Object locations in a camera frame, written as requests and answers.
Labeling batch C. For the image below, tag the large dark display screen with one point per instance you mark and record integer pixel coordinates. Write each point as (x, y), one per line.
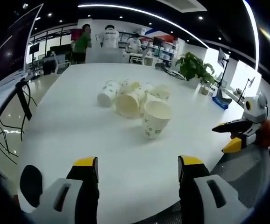
(9, 46)

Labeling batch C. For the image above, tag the small potted plant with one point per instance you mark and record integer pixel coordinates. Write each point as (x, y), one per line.
(238, 92)

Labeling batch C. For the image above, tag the black tripod stand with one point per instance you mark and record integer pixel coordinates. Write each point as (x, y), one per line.
(246, 89)

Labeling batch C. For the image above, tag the grey partition panel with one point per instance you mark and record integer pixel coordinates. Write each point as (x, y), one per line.
(103, 55)

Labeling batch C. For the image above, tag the blue box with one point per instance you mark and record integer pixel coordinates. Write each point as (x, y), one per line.
(221, 101)

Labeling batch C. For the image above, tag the grey mesh office chair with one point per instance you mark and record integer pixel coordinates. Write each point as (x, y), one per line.
(242, 163)

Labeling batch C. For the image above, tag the black oval object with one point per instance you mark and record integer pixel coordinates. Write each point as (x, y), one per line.
(31, 184)

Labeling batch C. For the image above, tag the white table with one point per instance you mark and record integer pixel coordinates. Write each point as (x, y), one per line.
(79, 130)

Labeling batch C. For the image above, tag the pile of paper cups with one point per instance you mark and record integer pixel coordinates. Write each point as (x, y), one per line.
(129, 105)

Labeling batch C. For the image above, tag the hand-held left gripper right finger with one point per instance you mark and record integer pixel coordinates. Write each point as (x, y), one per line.
(209, 200)

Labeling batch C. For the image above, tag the black desk monitor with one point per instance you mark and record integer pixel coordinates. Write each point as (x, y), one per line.
(59, 49)

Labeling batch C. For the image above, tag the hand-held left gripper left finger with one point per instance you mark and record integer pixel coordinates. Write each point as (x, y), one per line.
(65, 200)

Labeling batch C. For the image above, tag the storage shelves with boxes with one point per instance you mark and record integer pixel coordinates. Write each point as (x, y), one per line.
(163, 50)

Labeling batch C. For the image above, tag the monitor on black stand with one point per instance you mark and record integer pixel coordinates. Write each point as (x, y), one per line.
(222, 56)

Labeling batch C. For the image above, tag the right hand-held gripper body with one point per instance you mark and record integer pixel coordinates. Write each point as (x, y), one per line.
(254, 112)

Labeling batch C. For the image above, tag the green potted plant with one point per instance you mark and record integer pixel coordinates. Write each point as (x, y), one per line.
(192, 66)

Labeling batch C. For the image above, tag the white office chair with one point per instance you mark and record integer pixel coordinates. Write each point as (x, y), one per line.
(139, 57)
(61, 61)

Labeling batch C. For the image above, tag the black display stand leg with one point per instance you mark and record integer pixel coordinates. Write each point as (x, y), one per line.
(24, 100)

